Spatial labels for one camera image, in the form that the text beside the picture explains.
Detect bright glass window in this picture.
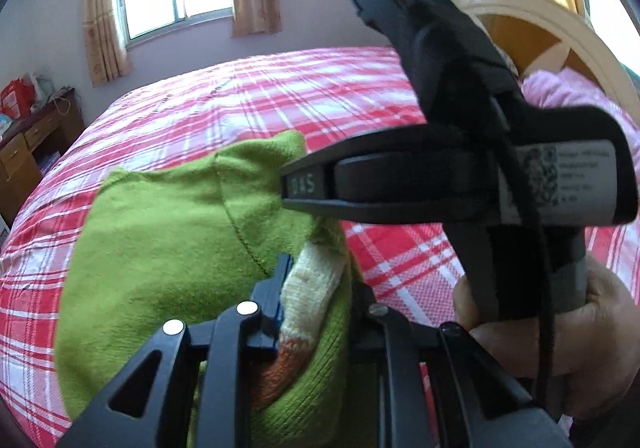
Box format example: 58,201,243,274
575,0,640,53

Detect brown wooden desk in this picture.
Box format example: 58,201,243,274
0,88,86,223

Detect person's right hand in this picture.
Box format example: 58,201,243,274
452,253,640,424

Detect red gift box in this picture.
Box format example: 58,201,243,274
0,78,36,119

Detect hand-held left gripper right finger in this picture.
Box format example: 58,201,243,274
350,278,573,448

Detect black cable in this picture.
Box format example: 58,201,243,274
490,95,563,421

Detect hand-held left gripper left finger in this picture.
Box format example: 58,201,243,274
57,253,296,448

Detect green orange striped knit sweater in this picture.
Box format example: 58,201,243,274
54,130,373,448

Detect cream wooden headboard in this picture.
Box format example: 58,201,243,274
447,0,640,129

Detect red white plaid bed sheet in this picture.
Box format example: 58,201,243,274
0,46,640,434

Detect pink pillow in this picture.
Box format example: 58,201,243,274
520,68,640,129

